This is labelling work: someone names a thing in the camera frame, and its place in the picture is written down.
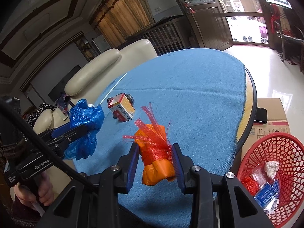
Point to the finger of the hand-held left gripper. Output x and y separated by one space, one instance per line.
63 148
61 131

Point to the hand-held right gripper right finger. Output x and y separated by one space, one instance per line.
178 168

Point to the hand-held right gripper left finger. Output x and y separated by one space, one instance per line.
132 166

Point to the orange bag with red netting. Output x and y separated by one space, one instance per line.
156 168

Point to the blue plastic bag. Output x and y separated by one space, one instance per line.
86 118

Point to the red wrapper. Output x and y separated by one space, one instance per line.
249 185

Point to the clear plastic container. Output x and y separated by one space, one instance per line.
260 177

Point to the blue printed card packet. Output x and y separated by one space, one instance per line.
266 193

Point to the white paper ball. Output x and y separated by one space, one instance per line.
270 168

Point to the red plastic mesh basket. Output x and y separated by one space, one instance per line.
292 152

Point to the person's left forearm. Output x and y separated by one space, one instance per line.
19 216

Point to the person's left hand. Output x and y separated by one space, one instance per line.
46 190

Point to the colourful packet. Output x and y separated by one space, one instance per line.
62 103

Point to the floral patterned cloth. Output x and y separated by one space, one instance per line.
39 114

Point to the small orange white box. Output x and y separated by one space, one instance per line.
123 110

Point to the white thin straw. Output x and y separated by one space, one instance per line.
112 88

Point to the dark round object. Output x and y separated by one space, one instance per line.
130 97

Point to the blue table cloth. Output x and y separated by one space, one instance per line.
190 95

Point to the cream leather sofa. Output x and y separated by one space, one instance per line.
99 66

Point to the dark display shelf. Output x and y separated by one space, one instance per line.
85 48

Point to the white cabinet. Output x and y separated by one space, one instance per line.
101 43

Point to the black smartphone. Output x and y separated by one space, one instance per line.
260 115

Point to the blue white printed packet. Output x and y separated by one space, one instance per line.
273 205

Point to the round dark-rimmed table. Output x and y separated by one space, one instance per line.
252 95

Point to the brown cardboard box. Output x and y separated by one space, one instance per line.
273 114

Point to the wooden slatted crib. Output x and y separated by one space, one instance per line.
163 35

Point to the brown curtain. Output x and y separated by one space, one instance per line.
123 11

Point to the wooden glass-panel door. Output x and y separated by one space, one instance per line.
209 26

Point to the pair of dark slippers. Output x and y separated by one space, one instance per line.
248 38

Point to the red door ribbon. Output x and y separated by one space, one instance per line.
189 7

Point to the purple bin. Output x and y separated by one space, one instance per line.
263 31

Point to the metal frame chair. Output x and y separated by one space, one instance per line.
288 40

